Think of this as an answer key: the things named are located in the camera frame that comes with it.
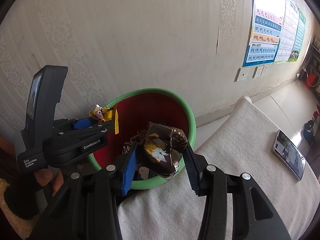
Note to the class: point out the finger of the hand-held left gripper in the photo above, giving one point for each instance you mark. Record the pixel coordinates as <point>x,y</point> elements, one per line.
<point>82,123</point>
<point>102,128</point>

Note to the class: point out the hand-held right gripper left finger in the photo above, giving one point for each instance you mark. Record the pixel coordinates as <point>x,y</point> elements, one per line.
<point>130,166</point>

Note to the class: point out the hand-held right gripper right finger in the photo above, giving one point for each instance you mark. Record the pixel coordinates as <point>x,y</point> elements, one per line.
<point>191,166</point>

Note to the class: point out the golden yellow zigzag wrapper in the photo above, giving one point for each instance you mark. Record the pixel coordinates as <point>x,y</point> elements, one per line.
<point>108,115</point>

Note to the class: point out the dark brown wrapper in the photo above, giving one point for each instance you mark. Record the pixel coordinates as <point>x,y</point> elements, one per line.
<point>155,150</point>

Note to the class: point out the red trash bin green rim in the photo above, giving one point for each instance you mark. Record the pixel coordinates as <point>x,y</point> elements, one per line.
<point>150,110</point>

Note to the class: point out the person's left forearm tan sleeve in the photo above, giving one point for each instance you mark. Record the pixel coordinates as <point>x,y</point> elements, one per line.
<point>10,226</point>

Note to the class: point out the person's left hand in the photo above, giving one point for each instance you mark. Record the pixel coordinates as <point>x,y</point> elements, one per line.
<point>43,176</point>

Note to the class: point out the brown wooden furniture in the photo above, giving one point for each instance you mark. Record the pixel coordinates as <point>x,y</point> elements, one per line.
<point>6,145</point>

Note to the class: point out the smartphone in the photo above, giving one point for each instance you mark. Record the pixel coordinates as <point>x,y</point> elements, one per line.
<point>287,152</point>

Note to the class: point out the black shoes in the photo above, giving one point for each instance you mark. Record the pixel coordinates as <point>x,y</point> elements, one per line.
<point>309,130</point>

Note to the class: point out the red shoes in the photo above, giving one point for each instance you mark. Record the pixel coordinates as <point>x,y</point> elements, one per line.
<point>316,115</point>

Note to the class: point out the red bucket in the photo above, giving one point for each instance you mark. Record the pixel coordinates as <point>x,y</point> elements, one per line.
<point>310,80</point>

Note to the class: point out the metal shelf rack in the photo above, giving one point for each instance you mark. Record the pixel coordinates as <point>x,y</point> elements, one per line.
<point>313,55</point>

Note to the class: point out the white round-hole wall socket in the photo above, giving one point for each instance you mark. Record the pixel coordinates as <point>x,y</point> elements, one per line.
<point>241,74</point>

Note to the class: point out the blue bordered wall poster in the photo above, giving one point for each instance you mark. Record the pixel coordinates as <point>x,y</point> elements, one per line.
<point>265,30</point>

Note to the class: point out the white grid wall poster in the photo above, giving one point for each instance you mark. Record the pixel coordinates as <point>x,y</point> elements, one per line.
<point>290,30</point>

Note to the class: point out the green wall poster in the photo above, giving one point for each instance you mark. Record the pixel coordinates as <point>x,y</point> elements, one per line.
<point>300,37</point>

